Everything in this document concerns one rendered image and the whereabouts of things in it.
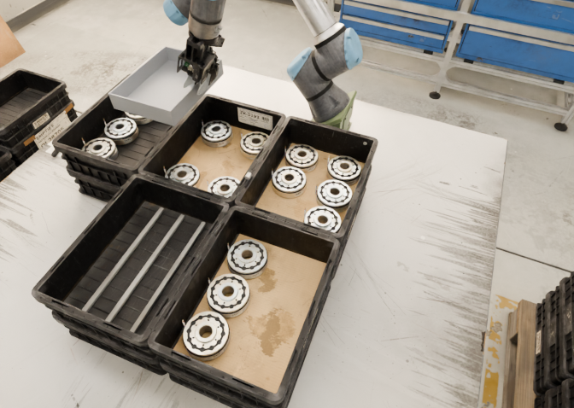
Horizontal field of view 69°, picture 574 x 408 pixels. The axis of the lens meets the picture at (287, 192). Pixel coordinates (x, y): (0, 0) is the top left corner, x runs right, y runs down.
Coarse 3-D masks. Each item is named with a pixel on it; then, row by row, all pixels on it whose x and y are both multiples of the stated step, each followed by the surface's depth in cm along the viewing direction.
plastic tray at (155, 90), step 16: (144, 64) 122; (160, 64) 129; (176, 64) 130; (128, 80) 118; (144, 80) 124; (160, 80) 125; (176, 80) 125; (112, 96) 113; (128, 96) 119; (144, 96) 119; (160, 96) 119; (176, 96) 119; (192, 96) 115; (128, 112) 115; (144, 112) 112; (160, 112) 109; (176, 112) 110
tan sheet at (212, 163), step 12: (240, 132) 142; (204, 144) 138; (228, 144) 138; (192, 156) 134; (204, 156) 134; (216, 156) 134; (228, 156) 134; (240, 156) 135; (204, 168) 131; (216, 168) 131; (228, 168) 131; (240, 168) 131; (204, 180) 128; (240, 180) 128
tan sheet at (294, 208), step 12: (324, 156) 135; (336, 156) 135; (324, 168) 132; (312, 180) 128; (324, 180) 128; (264, 192) 125; (312, 192) 125; (264, 204) 122; (276, 204) 122; (288, 204) 122; (300, 204) 122; (312, 204) 122; (288, 216) 119; (300, 216) 119
